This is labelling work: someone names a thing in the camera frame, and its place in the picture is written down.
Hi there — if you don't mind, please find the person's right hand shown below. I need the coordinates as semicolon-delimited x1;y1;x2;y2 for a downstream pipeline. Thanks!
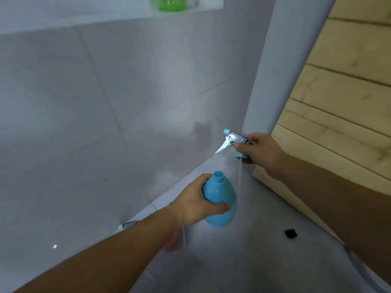
233;132;289;180

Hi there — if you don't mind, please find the person's left hand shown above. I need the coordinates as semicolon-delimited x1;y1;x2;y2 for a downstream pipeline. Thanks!
170;173;232;227

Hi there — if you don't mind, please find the blue plastic spray bottle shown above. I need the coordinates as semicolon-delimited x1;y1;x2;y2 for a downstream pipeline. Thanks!
202;171;237;228

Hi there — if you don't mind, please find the blue trigger sprayer head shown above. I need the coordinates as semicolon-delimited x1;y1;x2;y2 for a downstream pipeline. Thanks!
214;129;255;186

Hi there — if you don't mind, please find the person's right forearm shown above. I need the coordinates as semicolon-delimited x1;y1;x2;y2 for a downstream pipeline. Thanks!
270;153;391;286

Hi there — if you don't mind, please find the person's left forearm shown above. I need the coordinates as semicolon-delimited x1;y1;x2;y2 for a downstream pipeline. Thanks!
14;207;185;293

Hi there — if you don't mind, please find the light wooden door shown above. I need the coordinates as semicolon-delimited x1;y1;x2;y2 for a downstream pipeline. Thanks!
252;0;391;243

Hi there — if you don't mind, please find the green translucent bottle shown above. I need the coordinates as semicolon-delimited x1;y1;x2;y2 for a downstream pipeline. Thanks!
149;0;188;12

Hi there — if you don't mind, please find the grey hose with white tip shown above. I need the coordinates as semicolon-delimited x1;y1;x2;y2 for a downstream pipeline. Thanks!
118;220;142;232

